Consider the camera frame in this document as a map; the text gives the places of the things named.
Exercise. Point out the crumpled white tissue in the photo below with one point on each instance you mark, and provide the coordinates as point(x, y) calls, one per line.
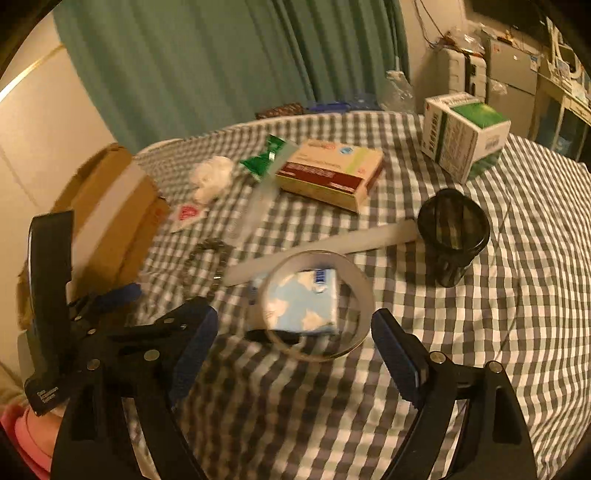
point(212, 175)

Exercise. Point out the blue tissue packet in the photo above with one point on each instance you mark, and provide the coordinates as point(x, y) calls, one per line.
point(300, 300)

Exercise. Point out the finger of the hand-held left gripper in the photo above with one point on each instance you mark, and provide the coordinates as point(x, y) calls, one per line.
point(117, 295)

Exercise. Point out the white suitcase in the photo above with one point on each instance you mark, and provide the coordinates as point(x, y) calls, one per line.
point(455, 74)

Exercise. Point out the cardboard box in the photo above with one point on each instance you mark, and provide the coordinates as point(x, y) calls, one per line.
point(106, 207)

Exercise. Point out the black pen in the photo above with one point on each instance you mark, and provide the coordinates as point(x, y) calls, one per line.
point(258, 334)

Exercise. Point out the white oval mirror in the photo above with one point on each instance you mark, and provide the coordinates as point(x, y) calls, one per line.
point(577, 69)

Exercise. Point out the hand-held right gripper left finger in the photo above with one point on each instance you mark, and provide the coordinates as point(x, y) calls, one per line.
point(198, 350)

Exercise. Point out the green packet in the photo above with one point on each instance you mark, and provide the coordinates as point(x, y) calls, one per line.
point(258, 164)

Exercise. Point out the dark patterned pillow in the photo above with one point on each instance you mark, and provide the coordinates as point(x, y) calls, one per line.
point(279, 110)

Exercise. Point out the green white medicine box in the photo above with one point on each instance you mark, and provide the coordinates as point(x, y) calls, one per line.
point(461, 138)

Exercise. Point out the pink garment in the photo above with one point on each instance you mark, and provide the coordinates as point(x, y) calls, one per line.
point(27, 438)

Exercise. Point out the white ruler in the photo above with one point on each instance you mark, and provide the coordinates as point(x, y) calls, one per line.
point(360, 240)

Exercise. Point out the red yellow medicine box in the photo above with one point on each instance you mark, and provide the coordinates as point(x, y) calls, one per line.
point(323, 175)

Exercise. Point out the grey checked bedsheet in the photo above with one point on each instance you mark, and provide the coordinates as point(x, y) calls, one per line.
point(323, 415)

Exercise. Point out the clear plastic bag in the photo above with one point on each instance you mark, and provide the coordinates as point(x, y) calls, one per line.
point(397, 90)

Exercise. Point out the green curtain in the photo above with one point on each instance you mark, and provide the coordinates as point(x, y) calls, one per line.
point(184, 60)

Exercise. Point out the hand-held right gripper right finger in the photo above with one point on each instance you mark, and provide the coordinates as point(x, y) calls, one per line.
point(392, 355)

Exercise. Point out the grey mini fridge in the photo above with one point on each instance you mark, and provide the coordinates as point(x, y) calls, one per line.
point(512, 74)

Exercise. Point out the black mesh pen holder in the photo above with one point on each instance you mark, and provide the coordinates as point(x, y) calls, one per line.
point(452, 258)

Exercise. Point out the blue object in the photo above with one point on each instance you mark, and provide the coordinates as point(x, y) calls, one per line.
point(328, 106)

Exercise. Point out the clear tape roll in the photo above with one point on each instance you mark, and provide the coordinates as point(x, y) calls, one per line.
point(362, 300)

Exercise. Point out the red white sachet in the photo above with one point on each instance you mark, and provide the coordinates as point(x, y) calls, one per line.
point(187, 214)

